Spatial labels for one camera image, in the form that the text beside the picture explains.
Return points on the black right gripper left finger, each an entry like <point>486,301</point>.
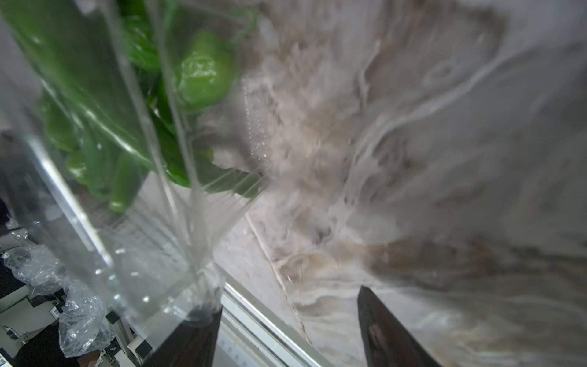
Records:
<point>190,344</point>

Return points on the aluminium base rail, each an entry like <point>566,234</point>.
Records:
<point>253,335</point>

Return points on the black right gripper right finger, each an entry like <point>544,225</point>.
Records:
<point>386,342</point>

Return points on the green peppers bunch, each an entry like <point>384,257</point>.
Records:
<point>127,88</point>

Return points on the clear clamshell container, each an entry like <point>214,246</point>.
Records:
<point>153,260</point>

